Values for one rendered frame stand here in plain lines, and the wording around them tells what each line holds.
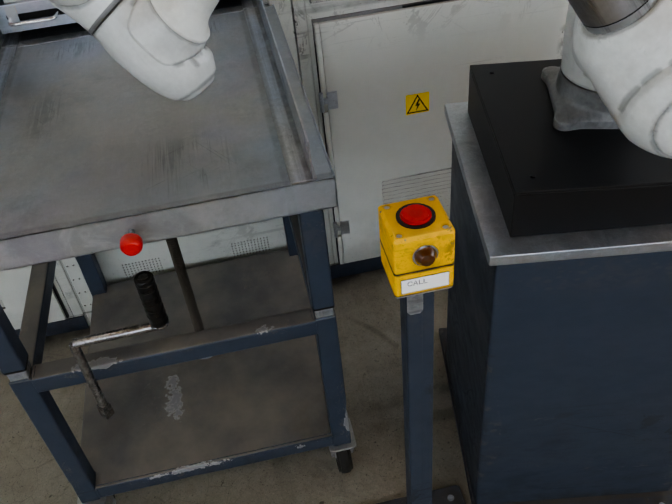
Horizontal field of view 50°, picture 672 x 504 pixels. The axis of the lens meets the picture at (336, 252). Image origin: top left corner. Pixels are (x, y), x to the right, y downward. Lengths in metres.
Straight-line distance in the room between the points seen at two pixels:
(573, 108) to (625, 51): 0.30
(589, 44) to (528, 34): 0.91
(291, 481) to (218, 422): 0.23
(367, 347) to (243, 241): 0.45
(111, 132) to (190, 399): 0.68
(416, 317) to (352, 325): 1.00
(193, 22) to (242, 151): 0.22
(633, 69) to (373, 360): 1.18
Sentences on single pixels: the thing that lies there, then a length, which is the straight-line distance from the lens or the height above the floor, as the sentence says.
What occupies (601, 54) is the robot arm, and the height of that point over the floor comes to 1.05.
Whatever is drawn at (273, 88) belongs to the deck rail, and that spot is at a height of 0.85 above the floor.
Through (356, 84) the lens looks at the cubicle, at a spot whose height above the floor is 0.63.
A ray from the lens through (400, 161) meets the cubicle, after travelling 1.91.
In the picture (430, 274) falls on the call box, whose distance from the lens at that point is 0.92.
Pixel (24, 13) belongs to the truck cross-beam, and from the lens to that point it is 1.72.
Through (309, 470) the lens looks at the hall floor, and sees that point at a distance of 1.73.
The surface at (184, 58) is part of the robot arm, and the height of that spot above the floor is 1.02.
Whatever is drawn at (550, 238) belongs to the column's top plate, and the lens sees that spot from 1.11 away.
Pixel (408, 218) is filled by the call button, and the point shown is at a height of 0.91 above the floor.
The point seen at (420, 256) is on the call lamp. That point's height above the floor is 0.88.
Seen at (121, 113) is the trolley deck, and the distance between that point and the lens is 1.34.
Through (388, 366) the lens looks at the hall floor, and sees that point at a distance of 1.89.
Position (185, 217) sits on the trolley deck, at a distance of 1.08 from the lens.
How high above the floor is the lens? 1.46
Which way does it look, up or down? 41 degrees down
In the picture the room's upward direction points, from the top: 6 degrees counter-clockwise
